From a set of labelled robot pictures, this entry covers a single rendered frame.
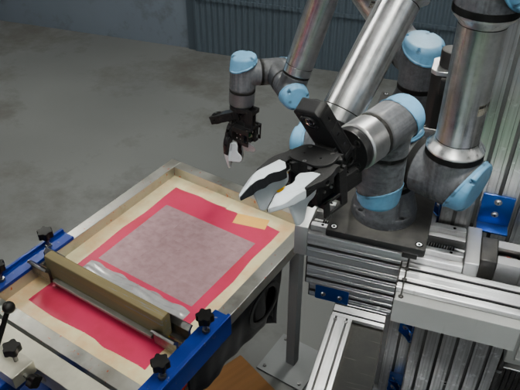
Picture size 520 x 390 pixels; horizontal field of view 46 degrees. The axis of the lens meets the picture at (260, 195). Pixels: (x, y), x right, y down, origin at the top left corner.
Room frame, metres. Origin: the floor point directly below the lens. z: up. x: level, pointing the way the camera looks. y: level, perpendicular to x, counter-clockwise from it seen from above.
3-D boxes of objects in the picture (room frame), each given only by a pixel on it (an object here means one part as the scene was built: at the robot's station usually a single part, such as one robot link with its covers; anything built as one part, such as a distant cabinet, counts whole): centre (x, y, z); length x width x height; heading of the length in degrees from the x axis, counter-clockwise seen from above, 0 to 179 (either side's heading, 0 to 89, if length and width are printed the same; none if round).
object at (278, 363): (1.68, -0.14, 0.48); 0.22 x 0.22 x 0.96; 57
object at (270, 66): (1.61, -0.05, 1.38); 0.11 x 0.11 x 0.08; 16
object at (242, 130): (1.59, 0.05, 1.23); 0.09 x 0.08 x 0.12; 56
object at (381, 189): (0.86, -0.19, 1.56); 0.11 x 0.08 x 0.11; 47
